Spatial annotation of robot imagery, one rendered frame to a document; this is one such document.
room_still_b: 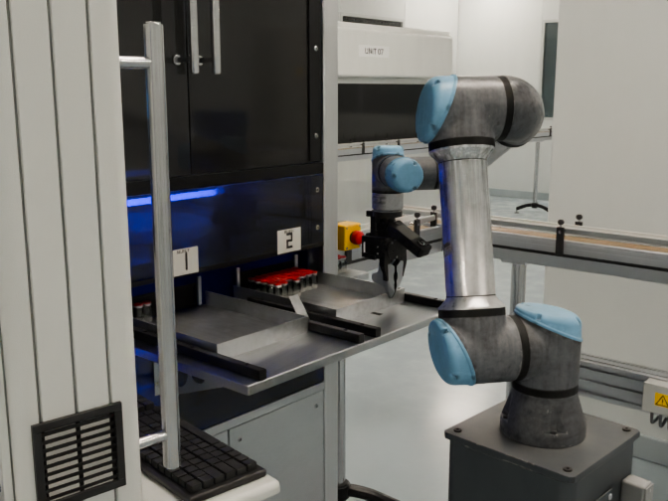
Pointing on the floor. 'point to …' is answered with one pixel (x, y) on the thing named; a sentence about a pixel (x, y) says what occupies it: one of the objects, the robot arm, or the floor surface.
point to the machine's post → (325, 261)
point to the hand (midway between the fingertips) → (394, 292)
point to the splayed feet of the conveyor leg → (361, 493)
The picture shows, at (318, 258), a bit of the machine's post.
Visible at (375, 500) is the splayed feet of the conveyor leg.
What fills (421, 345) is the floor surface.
